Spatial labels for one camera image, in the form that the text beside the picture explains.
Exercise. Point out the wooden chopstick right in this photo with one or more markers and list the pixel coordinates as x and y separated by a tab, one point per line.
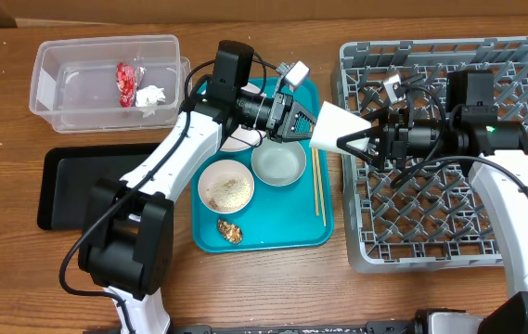
318	193

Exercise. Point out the red snack wrapper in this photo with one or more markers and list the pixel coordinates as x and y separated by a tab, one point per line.
128	78

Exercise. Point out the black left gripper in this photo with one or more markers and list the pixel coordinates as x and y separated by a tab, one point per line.
288	131

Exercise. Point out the grey dishwasher rack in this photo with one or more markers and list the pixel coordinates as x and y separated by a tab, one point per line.
436	220

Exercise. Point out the white tissue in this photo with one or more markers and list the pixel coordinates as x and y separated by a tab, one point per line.
149	98

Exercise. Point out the pink bowl with rice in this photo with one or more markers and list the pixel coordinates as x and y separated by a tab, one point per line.
226	186

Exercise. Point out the black waste tray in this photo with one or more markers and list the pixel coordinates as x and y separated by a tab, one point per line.
69	173

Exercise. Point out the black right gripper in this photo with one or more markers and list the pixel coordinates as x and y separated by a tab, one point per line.
392	135

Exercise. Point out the grey-green bowl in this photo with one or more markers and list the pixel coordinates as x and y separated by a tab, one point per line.
278	164

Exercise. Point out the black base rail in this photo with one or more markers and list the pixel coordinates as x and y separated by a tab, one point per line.
338	327

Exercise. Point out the white round plate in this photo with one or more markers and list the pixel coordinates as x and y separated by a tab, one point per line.
241	139

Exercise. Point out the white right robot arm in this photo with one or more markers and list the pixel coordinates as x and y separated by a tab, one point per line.
493	154

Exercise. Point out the clear plastic bin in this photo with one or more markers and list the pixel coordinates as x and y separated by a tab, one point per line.
74	85

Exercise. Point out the teal plastic tray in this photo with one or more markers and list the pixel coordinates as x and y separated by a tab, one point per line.
277	217

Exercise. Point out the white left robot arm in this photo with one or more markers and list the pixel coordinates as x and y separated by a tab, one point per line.
127	241

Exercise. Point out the gold crumpled wrapper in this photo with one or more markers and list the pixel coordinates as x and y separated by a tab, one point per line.
230	232

